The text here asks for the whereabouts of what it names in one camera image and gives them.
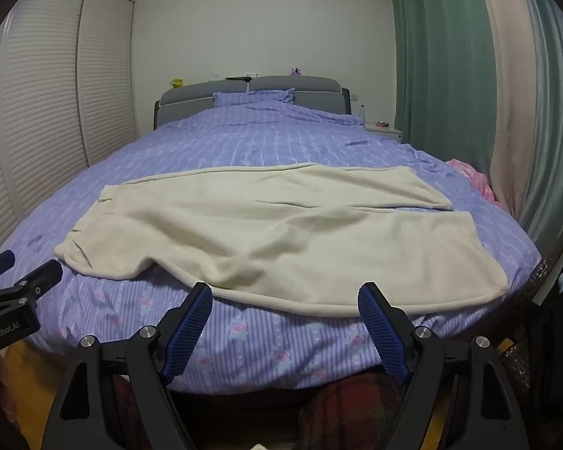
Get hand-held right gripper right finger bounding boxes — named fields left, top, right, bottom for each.
left=357, top=281, right=531, bottom=450

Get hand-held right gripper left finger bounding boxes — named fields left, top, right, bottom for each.
left=42, top=281, right=214, bottom=450

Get cream pants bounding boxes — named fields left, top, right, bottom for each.
left=54, top=163, right=506, bottom=318

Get person's plaid trousers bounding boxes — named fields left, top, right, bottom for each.
left=295, top=370, right=414, bottom=450

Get pink blanket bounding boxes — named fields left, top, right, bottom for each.
left=446, top=158, right=495, bottom=202

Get purple floral duvet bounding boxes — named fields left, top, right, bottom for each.
left=0, top=103, right=542, bottom=395

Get white nightstand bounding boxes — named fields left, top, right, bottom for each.
left=363, top=123, right=404, bottom=144

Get grey padded headboard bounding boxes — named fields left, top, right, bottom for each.
left=154, top=75, right=352, bottom=132

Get purple floral pillow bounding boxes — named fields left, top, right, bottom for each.
left=213, top=88, right=296, bottom=108

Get beige curtain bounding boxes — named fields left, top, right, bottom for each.
left=474, top=0, right=545, bottom=216

